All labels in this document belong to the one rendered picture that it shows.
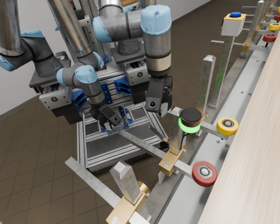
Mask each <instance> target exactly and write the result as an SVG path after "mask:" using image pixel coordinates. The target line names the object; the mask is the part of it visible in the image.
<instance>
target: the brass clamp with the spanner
mask: <svg viewBox="0 0 280 224"><path fill-rule="evenodd" d="M185 152H186V150H185V146H184V145H183V144H182V149H181V150H180V152H179V154H178V155H175V154H173V153H171V152H170V151H169V150H168V151H167V153H166V154H165V156H164V157H163V159H162V160H161V162H160V163H159V170H160V171H161V172H163V173H164V174H166V175H167V176H171V174H172V172H173V171H174V165H175V163H176V162H177V160H180V159H181V158H182V156H183V153H185ZM165 161H167V162H168V165H169V166H168V167H164V166H163V163H164V162H165Z"/></svg>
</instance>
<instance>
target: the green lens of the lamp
mask: <svg viewBox="0 0 280 224"><path fill-rule="evenodd" d="M180 127H181V129H182V130H183V131H185V132H188V133H194V132H197V131H198V130H199V129H200V125H199V126H197V127H194V128H189V127H186V126H184V125H183V124H182V123H181V122H180Z"/></svg>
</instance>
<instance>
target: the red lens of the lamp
mask: <svg viewBox="0 0 280 224"><path fill-rule="evenodd" d="M184 110H185V109H184ZM184 110H183V111H184ZM196 110H197V109H196ZM183 111H182V112H183ZM198 111H199V110H198ZM182 112H181V113H182ZM199 112H200V111H199ZM200 114H201V112H200ZM201 116H202V114H201ZM201 119H202V117H201V118H200V119H199V120H198V121H195V122H190V121H186V120H184V119H183V118H182V114H181V115H180V121H181V123H182V124H183V125H184V126H186V127H189V128H194V127H197V126H199V125H200V123H201Z"/></svg>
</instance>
